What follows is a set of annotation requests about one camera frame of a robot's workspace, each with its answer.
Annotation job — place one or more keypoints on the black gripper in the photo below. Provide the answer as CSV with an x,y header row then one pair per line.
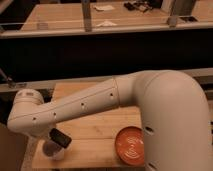
x,y
60,138

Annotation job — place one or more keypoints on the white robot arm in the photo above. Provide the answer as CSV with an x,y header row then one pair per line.
x,y
175,115

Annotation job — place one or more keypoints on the white ceramic cup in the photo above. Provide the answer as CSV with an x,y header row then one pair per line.
x,y
53,150

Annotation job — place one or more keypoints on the wooden cutting board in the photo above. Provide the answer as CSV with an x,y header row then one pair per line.
x,y
92,146

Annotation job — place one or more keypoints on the orange patterned bowl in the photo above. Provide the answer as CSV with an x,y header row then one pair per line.
x,y
129,146

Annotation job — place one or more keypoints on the metal clamp at left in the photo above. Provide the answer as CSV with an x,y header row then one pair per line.
x,y
10,82

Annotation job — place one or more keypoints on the crumpled white paper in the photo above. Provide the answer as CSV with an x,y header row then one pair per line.
x,y
106,24

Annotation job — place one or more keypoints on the white paper sheet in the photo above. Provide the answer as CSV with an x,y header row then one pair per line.
x,y
103,8

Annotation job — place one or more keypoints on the black tools pile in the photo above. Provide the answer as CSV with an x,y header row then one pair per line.
x,y
142,6

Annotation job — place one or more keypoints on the metal frame post centre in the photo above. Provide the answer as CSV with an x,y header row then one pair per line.
x,y
86,15

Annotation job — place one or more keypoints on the metal frame post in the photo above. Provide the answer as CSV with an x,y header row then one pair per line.
x,y
86,15
178,9

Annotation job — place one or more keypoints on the metal frame post right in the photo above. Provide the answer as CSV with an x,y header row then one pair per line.
x,y
178,9

